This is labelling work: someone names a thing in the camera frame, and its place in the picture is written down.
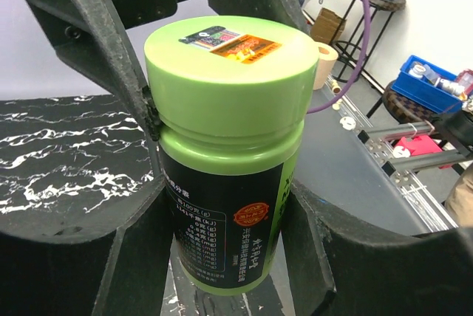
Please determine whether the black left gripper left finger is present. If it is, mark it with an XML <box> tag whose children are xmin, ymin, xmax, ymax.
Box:
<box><xmin>1</xmin><ymin>176</ymin><xmax>173</xmax><ymax>315</ymax></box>

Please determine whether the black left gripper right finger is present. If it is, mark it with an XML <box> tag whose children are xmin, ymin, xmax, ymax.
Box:
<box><xmin>282</xmin><ymin>182</ymin><xmax>472</xmax><ymax>315</ymax></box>

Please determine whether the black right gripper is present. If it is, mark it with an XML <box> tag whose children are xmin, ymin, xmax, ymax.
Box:
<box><xmin>25</xmin><ymin>0</ymin><xmax>309</xmax><ymax>141</ymax></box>

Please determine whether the green lidded pill bottle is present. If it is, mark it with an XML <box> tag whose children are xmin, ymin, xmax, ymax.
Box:
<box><xmin>144</xmin><ymin>16</ymin><xmax>319</xmax><ymax>296</ymax></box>

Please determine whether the pink cloth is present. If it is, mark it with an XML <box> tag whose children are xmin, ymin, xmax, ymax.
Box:
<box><xmin>392</xmin><ymin>135</ymin><xmax>443</xmax><ymax>159</ymax></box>

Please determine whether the blue plastic storage bin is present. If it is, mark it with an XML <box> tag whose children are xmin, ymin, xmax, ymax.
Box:
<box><xmin>391</xmin><ymin>55</ymin><xmax>462</xmax><ymax>114</ymax></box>

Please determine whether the black round stool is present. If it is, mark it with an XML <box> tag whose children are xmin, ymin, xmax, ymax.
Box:
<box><xmin>330</xmin><ymin>0</ymin><xmax>406</xmax><ymax>87</ymax></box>

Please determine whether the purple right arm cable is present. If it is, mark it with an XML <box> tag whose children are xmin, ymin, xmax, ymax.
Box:
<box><xmin>306</xmin><ymin>0</ymin><xmax>372</xmax><ymax>114</ymax></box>

